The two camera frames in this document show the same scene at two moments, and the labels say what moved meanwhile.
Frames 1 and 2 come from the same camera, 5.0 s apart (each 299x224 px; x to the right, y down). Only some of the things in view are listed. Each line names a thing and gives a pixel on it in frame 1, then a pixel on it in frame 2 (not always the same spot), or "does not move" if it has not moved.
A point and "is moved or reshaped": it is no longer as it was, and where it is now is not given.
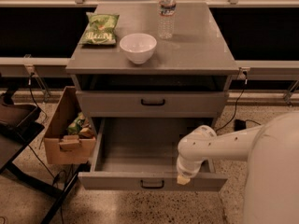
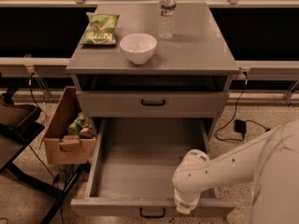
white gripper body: (186, 169) -> (186, 202)
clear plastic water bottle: (166, 14) does not move
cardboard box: (66, 149) does not move
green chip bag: (101, 29) does not move
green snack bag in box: (75, 127) does not move
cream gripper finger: (181, 180) -> (183, 211)
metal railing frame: (41, 69) does not move
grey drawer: (140, 154) is moved or reshaped
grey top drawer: (152, 104) does not move
